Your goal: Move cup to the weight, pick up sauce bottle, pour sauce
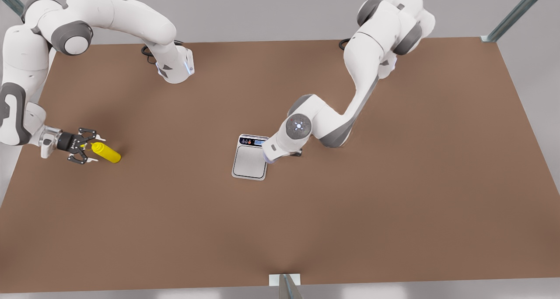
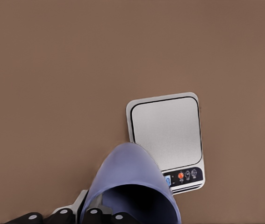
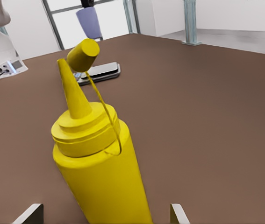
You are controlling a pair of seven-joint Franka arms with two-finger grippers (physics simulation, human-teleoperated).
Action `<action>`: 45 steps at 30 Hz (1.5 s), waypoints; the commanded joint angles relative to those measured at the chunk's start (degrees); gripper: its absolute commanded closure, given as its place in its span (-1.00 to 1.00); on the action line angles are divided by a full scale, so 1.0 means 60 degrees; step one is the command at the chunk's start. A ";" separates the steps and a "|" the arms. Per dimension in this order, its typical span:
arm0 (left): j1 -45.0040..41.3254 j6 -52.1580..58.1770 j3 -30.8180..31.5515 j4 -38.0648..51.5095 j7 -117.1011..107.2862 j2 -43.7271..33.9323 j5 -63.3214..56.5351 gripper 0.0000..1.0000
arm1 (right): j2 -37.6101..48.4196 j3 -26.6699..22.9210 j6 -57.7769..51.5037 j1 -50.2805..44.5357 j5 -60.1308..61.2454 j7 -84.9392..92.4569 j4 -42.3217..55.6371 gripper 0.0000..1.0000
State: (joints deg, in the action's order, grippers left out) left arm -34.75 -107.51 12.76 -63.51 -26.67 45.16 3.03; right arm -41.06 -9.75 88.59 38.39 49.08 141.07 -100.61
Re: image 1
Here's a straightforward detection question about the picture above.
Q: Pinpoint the yellow sauce bottle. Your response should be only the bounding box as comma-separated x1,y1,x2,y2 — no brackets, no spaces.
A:
90,142,122,164

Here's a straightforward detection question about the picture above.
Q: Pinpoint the silver digital kitchen scale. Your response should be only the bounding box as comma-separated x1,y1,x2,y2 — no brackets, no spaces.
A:
231,134,270,181

